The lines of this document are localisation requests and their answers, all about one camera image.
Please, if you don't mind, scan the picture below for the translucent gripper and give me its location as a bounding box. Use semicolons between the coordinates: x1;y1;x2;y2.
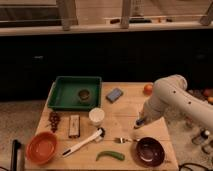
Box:
139;106;156;125

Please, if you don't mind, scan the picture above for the metal fork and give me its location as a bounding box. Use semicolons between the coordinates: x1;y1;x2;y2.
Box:
114;137;140;144

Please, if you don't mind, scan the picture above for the orange fruit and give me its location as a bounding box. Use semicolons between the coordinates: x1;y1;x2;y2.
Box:
143;84;153;95

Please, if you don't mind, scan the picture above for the blue sponge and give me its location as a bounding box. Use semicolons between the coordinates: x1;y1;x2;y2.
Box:
106;88;123;103

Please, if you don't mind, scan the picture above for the green chili pepper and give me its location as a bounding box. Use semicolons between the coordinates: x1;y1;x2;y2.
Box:
96;151;125;161

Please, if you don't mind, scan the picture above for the orange bowl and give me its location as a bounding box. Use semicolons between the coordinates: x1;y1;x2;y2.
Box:
25;132;57;165

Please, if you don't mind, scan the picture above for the black chair frame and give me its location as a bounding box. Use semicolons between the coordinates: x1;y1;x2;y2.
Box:
10;139;25;171

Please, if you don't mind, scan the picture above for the dark purple bowl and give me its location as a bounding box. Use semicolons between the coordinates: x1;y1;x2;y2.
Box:
136;137;165;167

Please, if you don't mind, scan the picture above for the spice bottle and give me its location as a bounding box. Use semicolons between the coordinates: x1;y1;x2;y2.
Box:
192;130;210;145

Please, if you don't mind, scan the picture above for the grey-blue towel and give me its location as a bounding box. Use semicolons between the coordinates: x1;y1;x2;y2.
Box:
135;118;146;129

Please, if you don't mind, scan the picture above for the white handled brush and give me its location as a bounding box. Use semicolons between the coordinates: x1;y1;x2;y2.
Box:
62;128;105;157

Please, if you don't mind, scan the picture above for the white cup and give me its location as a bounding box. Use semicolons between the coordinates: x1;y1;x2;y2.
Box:
89;108;105;126

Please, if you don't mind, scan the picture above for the green plastic tray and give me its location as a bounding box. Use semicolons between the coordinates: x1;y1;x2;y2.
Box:
47;76;102;111

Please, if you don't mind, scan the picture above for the brown chocolate bar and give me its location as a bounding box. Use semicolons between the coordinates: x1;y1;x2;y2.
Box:
68;115;80;138

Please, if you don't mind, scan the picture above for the dark grape bunch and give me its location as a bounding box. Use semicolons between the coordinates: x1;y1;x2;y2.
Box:
48;111;60;133

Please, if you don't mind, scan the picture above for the small green cup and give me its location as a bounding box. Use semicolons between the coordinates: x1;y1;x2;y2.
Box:
78;89;90;102

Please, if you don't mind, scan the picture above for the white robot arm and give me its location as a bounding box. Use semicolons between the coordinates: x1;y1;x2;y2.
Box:
139;75;213;133

